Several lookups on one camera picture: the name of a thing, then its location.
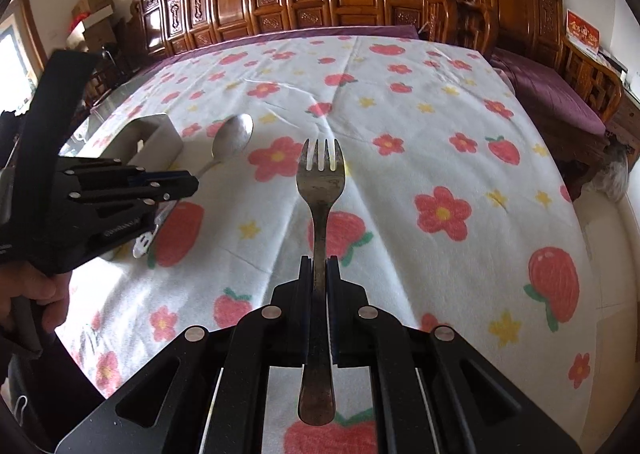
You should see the clear plastic bag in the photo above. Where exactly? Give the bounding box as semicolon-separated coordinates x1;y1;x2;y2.
594;144;632;203

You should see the purple armchair cushion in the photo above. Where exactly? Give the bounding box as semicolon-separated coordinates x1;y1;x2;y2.
489;54;607;135

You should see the wooden side table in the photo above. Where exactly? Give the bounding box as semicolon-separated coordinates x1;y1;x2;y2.
607;84;640;147

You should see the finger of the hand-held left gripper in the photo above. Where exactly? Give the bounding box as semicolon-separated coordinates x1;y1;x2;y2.
69;183;201;209
55;158;199;191

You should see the person's left forearm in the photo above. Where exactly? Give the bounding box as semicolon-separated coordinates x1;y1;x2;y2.
0;319;108;454

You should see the white plastic fork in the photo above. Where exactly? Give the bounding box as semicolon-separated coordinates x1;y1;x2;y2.
131;229;160;261

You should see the metal spoon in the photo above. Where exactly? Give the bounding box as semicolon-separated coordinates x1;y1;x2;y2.
192;114;255;181

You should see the red desk calendar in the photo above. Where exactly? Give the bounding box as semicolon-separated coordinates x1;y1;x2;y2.
565;8;602;59

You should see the metal utensil holder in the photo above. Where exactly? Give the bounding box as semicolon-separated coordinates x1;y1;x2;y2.
100;112;183;175

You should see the strawberry printed tablecloth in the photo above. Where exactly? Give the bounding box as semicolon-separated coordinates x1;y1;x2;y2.
52;34;605;454

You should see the wooden window frame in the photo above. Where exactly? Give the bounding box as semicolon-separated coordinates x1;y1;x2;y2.
0;0;52;115

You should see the metal fork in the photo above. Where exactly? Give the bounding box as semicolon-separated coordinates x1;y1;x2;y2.
296;139;346;428

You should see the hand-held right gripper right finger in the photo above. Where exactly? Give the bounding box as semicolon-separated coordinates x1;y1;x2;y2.
327;256;583;454

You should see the person's left hand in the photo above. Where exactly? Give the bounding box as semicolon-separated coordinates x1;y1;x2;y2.
0;261;72;335

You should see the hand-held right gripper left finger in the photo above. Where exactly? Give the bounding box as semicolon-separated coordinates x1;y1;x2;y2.
54;256;313;454

